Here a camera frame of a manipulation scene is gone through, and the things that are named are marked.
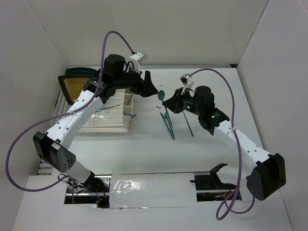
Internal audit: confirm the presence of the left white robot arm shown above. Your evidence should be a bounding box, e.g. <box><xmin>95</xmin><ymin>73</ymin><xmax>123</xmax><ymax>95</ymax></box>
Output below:
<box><xmin>33</xmin><ymin>52</ymin><xmax>158</xmax><ymax>192</ymax></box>

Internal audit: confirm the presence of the reflective tape sheet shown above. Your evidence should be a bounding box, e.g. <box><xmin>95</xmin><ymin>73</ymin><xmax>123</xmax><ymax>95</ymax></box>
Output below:
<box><xmin>109</xmin><ymin>173</ymin><xmax>198</xmax><ymax>208</ymax></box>

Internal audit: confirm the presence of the teal spoon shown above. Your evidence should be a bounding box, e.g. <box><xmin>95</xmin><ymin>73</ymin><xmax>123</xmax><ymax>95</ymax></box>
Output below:
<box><xmin>158</xmin><ymin>90</ymin><xmax>173</xmax><ymax>127</ymax></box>

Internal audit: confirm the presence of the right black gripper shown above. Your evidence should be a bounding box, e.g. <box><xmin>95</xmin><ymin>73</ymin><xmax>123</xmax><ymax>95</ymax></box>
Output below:
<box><xmin>163</xmin><ymin>87</ymin><xmax>203</xmax><ymax>116</ymax></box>

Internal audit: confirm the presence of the teal utensil pile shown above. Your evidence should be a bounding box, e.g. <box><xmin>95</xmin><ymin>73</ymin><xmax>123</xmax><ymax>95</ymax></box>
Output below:
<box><xmin>159</xmin><ymin>112</ymin><xmax>175</xmax><ymax>140</ymax></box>

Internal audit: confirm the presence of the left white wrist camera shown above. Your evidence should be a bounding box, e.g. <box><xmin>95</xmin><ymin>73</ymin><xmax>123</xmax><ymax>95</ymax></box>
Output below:
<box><xmin>128</xmin><ymin>52</ymin><xmax>148</xmax><ymax>73</ymax></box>

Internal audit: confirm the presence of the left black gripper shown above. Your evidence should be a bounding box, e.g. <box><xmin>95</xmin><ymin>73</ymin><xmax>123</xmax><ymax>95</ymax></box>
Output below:
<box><xmin>114</xmin><ymin>64</ymin><xmax>158</xmax><ymax>97</ymax></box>

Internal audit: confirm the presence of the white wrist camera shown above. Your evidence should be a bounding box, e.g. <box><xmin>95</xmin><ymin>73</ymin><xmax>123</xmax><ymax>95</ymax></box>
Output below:
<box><xmin>180</xmin><ymin>73</ymin><xmax>194</xmax><ymax>95</ymax></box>
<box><xmin>128</xmin><ymin>52</ymin><xmax>148</xmax><ymax>73</ymax></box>

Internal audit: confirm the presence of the white utensil holder near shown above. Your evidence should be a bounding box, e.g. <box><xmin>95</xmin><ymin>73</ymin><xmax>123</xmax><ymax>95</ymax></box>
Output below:
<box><xmin>122</xmin><ymin>93</ymin><xmax>133</xmax><ymax>126</ymax></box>

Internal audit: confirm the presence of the dark teal plate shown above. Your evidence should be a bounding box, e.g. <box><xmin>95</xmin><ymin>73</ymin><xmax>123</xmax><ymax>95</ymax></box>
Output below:
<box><xmin>65</xmin><ymin>67</ymin><xmax>99</xmax><ymax>77</ymax></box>

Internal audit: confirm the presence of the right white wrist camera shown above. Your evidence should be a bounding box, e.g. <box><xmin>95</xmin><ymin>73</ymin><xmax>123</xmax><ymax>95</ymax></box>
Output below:
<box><xmin>180</xmin><ymin>73</ymin><xmax>194</xmax><ymax>95</ymax></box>

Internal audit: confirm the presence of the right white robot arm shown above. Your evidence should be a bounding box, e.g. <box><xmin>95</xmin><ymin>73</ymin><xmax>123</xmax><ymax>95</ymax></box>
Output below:
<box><xmin>163</xmin><ymin>86</ymin><xmax>286</xmax><ymax>201</ymax></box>

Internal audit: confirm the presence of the clear dish rack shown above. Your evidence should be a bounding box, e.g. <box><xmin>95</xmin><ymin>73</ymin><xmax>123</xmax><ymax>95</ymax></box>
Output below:
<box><xmin>38</xmin><ymin>89</ymin><xmax>133</xmax><ymax>176</ymax></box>

